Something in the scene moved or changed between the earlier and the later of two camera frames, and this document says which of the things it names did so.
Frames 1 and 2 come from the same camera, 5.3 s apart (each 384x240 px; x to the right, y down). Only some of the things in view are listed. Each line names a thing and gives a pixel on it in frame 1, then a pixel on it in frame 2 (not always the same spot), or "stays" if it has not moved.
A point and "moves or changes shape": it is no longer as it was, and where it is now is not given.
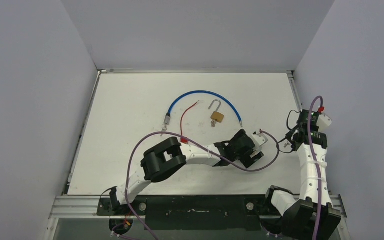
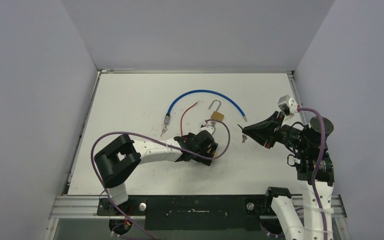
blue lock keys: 164,129 stays
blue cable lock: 167,116 moves or changes shape
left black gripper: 247,160 -> 213,146
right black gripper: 293,135 -> 272,131
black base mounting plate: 193,212 stays
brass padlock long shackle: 217,115 stays
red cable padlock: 185,139 stays
